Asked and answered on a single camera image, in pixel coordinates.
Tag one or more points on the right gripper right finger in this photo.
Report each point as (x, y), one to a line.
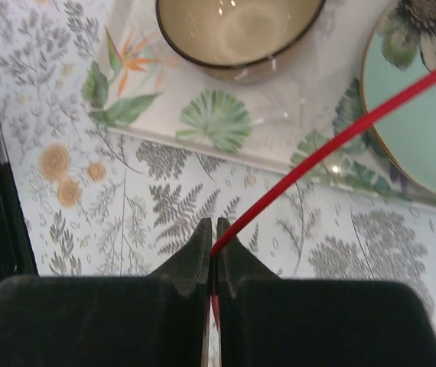
(269, 321)

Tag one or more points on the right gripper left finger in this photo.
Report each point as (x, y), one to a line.
(160, 319)

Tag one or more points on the floral tablecloth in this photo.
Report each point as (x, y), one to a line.
(99, 203)

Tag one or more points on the floral white serving tray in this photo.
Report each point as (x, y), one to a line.
(137, 85)

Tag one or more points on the green flower plate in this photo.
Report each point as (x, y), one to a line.
(400, 51)

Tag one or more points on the beige bowl dark rim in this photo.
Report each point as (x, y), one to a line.
(238, 41)

